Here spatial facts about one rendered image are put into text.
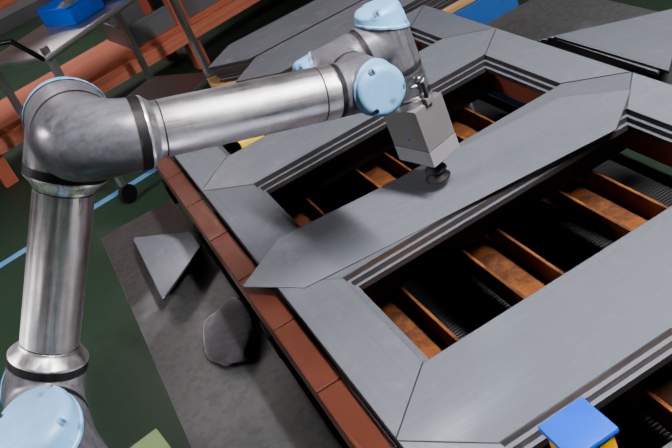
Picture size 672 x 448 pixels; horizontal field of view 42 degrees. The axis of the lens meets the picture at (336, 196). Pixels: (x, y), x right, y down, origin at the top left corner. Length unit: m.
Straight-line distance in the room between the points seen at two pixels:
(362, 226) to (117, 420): 1.55
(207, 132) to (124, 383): 1.93
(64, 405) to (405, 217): 0.60
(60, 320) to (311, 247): 0.43
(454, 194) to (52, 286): 0.64
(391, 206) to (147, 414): 1.49
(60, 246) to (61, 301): 0.08
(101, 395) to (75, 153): 1.94
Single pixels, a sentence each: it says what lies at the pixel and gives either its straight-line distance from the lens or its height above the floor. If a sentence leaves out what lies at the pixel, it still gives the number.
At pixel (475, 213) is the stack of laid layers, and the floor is 0.82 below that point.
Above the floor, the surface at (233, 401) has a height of 0.68.
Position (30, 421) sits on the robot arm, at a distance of 1.27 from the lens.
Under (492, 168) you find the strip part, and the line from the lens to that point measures 1.51.
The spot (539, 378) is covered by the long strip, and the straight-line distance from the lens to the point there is 1.11.
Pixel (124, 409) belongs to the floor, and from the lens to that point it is 2.89.
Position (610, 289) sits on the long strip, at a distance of 1.20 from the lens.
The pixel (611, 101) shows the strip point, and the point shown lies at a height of 0.85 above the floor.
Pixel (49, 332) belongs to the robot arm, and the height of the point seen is 1.00.
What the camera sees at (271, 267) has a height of 0.85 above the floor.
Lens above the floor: 1.61
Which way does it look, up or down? 29 degrees down
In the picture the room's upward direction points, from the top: 24 degrees counter-clockwise
